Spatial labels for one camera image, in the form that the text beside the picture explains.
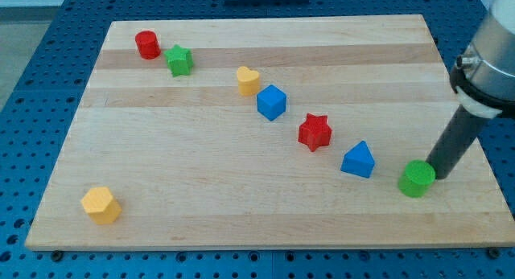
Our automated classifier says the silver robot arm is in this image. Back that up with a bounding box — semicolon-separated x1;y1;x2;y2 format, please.
450;0;514;119

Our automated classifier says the yellow hexagon block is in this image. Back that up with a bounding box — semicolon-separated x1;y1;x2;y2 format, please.
80;187;122;225

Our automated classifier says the wooden board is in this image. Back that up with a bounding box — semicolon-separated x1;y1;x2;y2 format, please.
25;14;514;251

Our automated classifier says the blue cube block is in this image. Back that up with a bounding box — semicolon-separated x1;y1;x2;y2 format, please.
257;84;287;121

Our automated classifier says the yellow heart block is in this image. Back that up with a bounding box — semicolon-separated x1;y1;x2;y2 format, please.
237;66;261;96

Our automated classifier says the red star block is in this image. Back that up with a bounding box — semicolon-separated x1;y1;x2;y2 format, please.
298;113;332;152

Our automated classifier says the blue triangle block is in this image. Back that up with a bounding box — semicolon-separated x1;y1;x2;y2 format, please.
340;141;375;178

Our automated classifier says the green star block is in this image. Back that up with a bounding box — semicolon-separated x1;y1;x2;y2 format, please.
164;44;194;77

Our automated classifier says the red cylinder block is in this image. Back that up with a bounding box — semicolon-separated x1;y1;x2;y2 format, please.
134;31;161;59

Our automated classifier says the green cylinder block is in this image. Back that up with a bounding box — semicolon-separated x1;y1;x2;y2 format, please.
398;160;435;198

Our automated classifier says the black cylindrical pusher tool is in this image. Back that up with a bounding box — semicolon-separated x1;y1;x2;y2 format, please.
426;105;489;180

